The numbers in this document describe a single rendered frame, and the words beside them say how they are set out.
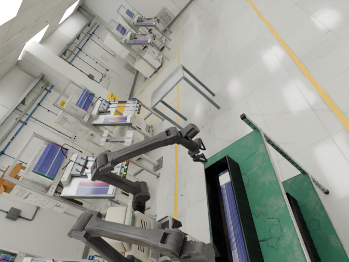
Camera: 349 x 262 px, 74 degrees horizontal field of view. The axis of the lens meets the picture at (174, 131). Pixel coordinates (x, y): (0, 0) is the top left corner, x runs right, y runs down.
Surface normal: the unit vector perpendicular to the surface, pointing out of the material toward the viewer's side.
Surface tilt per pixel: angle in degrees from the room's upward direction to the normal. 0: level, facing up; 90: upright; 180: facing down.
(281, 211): 0
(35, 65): 90
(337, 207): 0
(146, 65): 90
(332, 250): 0
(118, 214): 42
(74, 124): 90
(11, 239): 90
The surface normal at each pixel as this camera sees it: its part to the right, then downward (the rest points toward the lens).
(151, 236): -0.21, -0.80
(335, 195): -0.73, -0.51
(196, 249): -0.61, -0.72
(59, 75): -0.03, 0.68
